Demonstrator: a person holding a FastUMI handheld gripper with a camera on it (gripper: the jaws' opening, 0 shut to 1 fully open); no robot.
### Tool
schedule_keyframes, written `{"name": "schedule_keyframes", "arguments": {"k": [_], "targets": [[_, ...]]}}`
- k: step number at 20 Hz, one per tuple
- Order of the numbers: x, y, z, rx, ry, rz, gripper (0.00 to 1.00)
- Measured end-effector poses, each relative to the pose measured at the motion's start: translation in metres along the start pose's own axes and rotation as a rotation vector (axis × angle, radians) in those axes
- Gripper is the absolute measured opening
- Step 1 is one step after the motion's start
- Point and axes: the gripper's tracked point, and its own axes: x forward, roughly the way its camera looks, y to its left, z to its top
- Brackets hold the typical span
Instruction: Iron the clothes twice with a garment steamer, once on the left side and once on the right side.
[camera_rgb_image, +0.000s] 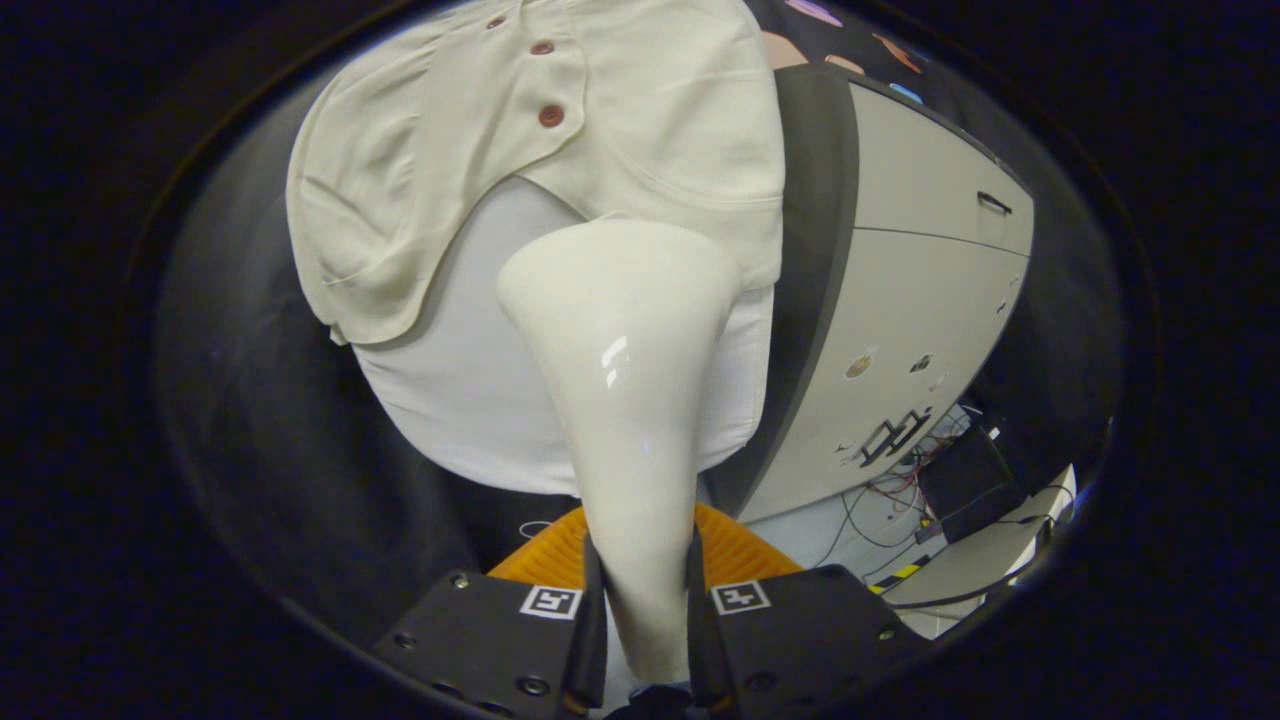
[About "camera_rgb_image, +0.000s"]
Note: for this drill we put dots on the white flat board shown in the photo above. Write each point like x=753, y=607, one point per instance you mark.
x=970, y=570

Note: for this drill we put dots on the cream button-up shirt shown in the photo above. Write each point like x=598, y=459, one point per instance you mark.
x=650, y=120

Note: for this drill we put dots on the black box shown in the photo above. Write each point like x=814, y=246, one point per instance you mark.
x=965, y=480

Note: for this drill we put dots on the white garment steamer head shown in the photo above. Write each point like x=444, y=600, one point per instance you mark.
x=620, y=350

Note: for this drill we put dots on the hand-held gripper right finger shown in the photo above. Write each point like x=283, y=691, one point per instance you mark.
x=800, y=635

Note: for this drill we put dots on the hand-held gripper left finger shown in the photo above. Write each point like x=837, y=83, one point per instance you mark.
x=490, y=635

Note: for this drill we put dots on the grey cabinet with drawer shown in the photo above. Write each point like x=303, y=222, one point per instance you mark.
x=900, y=300

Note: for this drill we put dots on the white ironing board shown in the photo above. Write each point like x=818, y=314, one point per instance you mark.
x=470, y=400

